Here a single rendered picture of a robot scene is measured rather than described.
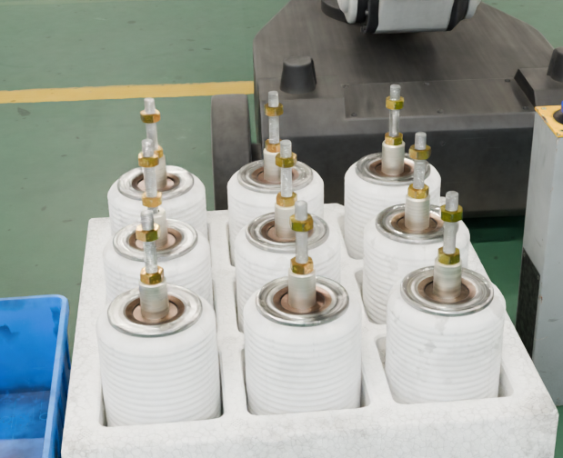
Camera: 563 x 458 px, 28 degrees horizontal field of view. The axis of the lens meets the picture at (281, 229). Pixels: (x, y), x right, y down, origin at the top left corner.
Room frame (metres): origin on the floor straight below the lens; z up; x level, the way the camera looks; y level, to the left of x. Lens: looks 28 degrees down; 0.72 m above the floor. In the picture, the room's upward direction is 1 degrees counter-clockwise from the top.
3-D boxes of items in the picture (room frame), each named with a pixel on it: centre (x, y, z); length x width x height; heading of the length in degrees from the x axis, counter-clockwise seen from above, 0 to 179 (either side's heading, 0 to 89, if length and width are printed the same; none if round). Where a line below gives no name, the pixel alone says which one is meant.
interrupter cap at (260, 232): (0.88, -0.01, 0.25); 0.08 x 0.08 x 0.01
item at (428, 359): (0.77, -0.13, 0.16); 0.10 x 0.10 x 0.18
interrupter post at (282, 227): (0.88, -0.01, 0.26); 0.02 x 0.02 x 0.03
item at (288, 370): (0.76, -0.02, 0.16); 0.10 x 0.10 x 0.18
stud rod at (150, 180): (0.87, 0.11, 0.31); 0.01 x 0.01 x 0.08
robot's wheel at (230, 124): (1.34, 0.06, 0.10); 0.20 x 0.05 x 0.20; 3
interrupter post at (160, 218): (0.87, 0.11, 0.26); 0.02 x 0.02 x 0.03
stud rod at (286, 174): (0.88, -0.01, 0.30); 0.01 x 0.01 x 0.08
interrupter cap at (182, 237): (0.87, 0.11, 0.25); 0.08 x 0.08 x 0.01
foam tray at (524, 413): (0.88, -0.01, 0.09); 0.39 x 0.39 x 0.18; 5
